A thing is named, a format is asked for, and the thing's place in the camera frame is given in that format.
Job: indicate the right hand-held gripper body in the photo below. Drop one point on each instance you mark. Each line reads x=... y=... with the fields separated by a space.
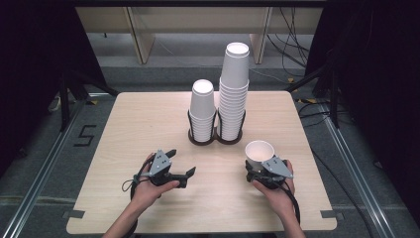
x=275 y=168

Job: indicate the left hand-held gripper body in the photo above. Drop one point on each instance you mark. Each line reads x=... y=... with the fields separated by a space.
x=160 y=167

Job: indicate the single white paper cup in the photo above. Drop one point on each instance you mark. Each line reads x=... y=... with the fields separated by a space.
x=259 y=152

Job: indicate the stack of white paper cups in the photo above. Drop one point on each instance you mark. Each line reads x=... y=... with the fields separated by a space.
x=234 y=72
x=202 y=102

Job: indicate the person's left hand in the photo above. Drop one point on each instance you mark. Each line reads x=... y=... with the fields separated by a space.
x=147 y=193

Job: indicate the person's right hand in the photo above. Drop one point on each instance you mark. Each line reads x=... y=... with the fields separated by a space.
x=280 y=198

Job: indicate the black metal stand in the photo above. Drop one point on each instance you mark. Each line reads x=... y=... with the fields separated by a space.
x=333 y=99
x=64 y=99

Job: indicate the pale background desk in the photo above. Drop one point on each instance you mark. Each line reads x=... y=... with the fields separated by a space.
x=142 y=39

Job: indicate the dark curtain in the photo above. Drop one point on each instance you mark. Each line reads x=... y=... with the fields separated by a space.
x=33 y=66
x=379 y=82

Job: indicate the aluminium floor rail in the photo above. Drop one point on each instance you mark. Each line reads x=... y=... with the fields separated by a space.
x=43 y=172
x=356 y=172

